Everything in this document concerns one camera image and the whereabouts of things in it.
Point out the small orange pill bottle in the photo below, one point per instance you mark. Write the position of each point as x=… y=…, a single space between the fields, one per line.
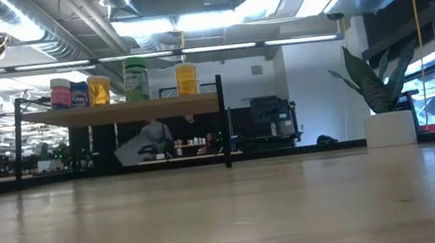
x=186 y=81

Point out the green cap supplement bottle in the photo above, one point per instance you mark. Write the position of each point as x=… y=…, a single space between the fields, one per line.
x=136 y=82

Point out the orange pill bottle with capsules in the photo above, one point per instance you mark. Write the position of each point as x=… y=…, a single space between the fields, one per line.
x=99 y=93

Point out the blue cap antacid bottle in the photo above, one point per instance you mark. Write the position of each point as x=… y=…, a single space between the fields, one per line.
x=80 y=99

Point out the pink bottle white cap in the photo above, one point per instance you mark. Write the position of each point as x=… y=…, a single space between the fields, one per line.
x=60 y=96

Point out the black desk with monitor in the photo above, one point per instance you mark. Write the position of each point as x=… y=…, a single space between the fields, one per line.
x=269 y=110

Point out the small background potted plant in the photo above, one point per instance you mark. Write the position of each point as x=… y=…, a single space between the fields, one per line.
x=160 y=146

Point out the person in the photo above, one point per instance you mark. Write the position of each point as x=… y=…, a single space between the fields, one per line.
x=151 y=135

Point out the long linear ceiling light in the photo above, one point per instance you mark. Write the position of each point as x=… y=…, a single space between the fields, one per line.
x=215 y=48

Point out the black rounded object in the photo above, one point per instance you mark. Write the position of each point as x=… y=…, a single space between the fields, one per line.
x=326 y=139

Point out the snake plant in white pot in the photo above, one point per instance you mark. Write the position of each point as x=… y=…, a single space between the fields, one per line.
x=389 y=129

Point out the grey wall box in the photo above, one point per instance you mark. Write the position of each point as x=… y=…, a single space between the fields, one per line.
x=256 y=70

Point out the wooden shelf black frame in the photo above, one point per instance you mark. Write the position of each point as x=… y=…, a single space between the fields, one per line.
x=122 y=113

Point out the black frame crossbar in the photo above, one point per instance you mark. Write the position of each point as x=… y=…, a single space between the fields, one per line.
x=315 y=148

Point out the silver round air duct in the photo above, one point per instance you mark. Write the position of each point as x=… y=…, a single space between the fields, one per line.
x=47 y=34

